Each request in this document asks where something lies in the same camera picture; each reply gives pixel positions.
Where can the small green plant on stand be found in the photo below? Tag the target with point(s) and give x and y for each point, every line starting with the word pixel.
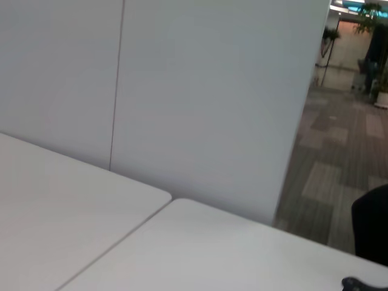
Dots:
pixel 330 36

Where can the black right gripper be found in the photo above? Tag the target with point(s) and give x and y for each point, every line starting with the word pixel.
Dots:
pixel 363 286

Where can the black chair back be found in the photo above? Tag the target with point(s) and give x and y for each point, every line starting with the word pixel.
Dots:
pixel 373 227

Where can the tall green potted plant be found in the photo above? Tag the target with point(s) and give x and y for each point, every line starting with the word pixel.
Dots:
pixel 377 45

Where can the teal ceiling light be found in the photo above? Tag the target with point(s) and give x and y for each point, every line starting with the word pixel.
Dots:
pixel 353 5

